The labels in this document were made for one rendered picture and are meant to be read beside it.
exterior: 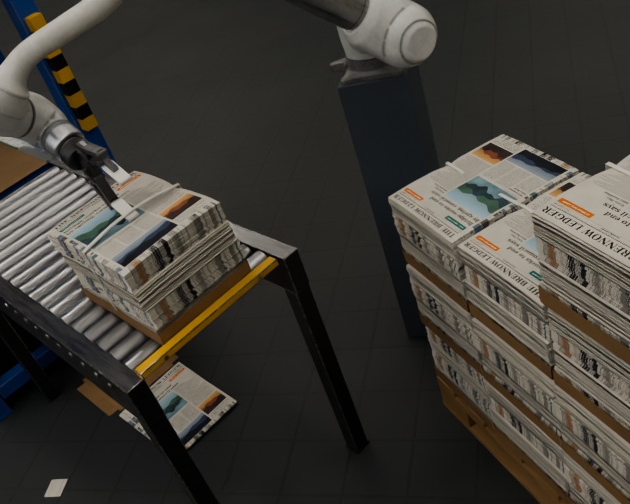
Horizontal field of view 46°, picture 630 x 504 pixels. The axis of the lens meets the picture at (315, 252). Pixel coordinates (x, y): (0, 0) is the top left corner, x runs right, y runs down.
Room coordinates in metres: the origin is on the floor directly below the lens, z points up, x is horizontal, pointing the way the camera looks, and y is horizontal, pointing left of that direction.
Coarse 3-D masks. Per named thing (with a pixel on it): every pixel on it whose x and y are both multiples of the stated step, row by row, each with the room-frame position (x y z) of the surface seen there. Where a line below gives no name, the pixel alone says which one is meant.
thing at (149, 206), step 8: (168, 184) 1.65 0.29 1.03; (168, 192) 1.62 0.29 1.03; (176, 192) 1.61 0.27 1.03; (152, 200) 1.61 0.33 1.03; (160, 200) 1.59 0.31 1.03; (144, 208) 1.58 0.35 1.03; (152, 208) 1.57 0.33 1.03; (120, 216) 1.58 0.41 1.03; (120, 224) 1.54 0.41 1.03; (128, 224) 1.53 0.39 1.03; (112, 232) 1.52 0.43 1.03; (120, 232) 1.51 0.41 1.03; (88, 240) 1.52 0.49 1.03; (104, 240) 1.50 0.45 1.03; (80, 248) 1.50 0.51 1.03; (96, 248) 1.48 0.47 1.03; (88, 256) 1.47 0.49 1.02; (88, 264) 1.50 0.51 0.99; (96, 272) 1.46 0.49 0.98; (96, 280) 1.51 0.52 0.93; (104, 288) 1.50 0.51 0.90; (112, 296) 1.48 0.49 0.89
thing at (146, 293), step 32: (192, 192) 1.57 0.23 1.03; (160, 224) 1.48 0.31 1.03; (192, 224) 1.44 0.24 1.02; (224, 224) 1.48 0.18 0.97; (96, 256) 1.44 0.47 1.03; (128, 256) 1.40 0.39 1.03; (160, 256) 1.39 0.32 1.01; (192, 256) 1.42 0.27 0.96; (224, 256) 1.46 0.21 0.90; (128, 288) 1.35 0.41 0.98; (160, 288) 1.36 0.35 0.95; (192, 288) 1.40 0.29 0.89; (160, 320) 1.34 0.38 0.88
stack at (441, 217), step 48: (432, 192) 1.53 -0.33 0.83; (480, 192) 1.46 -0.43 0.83; (528, 192) 1.40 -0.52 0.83; (432, 240) 1.41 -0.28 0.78; (480, 240) 1.29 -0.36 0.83; (528, 240) 1.23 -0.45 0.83; (432, 288) 1.46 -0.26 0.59; (480, 288) 1.25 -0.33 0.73; (528, 288) 1.09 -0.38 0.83; (432, 336) 1.55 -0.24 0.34; (480, 336) 1.27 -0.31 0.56; (528, 336) 1.10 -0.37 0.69; (576, 336) 0.95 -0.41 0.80; (480, 384) 1.34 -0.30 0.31; (528, 384) 1.11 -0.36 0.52; (576, 384) 0.96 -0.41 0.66; (624, 384) 0.84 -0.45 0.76; (480, 432) 1.42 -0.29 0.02; (528, 432) 1.16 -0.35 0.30; (576, 432) 0.97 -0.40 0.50; (528, 480) 1.21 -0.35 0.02; (576, 480) 0.99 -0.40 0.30; (624, 480) 0.85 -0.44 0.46
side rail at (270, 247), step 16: (48, 160) 2.62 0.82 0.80; (240, 240) 1.66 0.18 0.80; (256, 240) 1.64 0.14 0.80; (272, 240) 1.61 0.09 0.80; (272, 256) 1.55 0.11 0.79; (288, 256) 1.52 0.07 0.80; (272, 272) 1.58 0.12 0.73; (288, 272) 1.51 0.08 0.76; (304, 272) 1.54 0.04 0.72; (288, 288) 1.54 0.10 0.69
